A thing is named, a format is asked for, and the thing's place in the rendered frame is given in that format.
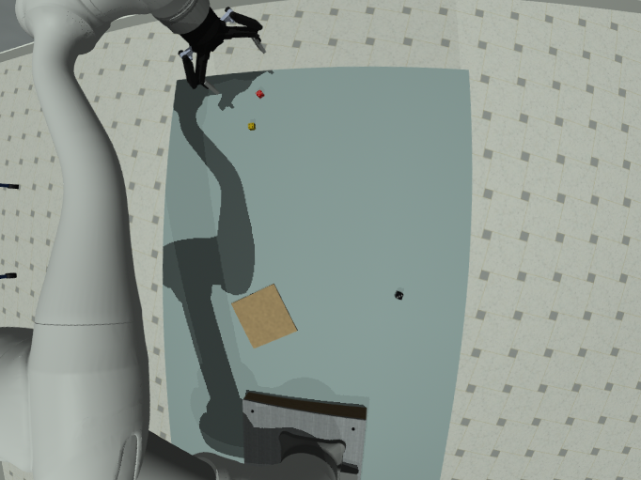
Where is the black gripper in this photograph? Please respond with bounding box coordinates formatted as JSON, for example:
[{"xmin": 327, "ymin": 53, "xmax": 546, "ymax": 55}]
[{"xmin": 178, "ymin": 7, "xmax": 266, "ymax": 95}]

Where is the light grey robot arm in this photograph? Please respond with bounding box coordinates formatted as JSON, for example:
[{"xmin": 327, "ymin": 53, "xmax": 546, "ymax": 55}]
[{"xmin": 0, "ymin": 0, "xmax": 359, "ymax": 480}]

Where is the tan mat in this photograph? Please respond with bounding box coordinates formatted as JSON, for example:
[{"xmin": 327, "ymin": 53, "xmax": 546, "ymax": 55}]
[{"xmin": 231, "ymin": 284, "xmax": 298, "ymax": 348}]

